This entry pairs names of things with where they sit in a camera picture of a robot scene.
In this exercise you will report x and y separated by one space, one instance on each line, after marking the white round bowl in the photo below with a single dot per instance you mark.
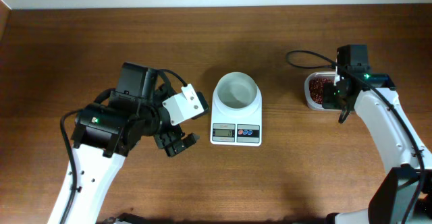
236 90

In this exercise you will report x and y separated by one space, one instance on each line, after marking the clear plastic container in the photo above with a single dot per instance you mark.
311 104

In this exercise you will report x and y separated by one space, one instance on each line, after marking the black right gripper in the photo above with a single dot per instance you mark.
333 100

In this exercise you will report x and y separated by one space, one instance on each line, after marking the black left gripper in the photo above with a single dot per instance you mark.
166 142

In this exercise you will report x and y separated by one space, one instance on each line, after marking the white digital kitchen scale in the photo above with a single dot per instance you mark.
236 127

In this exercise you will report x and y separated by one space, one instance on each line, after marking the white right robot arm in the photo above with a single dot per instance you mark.
405 194

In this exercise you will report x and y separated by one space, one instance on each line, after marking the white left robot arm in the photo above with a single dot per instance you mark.
89 174

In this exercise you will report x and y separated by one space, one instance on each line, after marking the red adzuki beans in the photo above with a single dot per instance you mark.
316 89

